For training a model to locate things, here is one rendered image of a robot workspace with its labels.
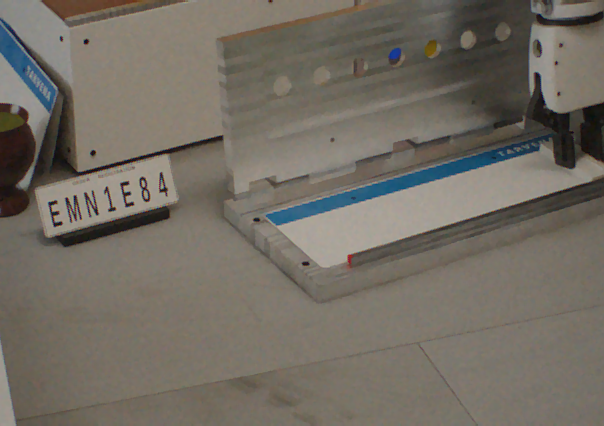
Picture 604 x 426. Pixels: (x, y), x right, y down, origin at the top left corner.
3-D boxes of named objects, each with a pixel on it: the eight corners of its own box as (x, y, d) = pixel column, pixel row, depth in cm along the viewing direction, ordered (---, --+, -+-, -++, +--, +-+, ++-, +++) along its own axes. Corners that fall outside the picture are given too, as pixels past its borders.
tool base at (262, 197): (318, 303, 182) (319, 273, 180) (223, 216, 198) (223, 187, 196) (651, 198, 201) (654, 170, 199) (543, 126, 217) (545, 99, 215)
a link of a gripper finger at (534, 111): (518, 100, 195) (543, 134, 198) (562, 51, 197) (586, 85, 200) (512, 98, 196) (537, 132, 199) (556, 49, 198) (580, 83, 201)
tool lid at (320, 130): (222, 42, 187) (214, 38, 188) (236, 207, 194) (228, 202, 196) (557, -35, 206) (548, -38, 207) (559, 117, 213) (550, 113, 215)
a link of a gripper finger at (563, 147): (550, 118, 197) (554, 175, 199) (573, 112, 198) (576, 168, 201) (533, 113, 200) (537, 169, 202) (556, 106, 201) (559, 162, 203)
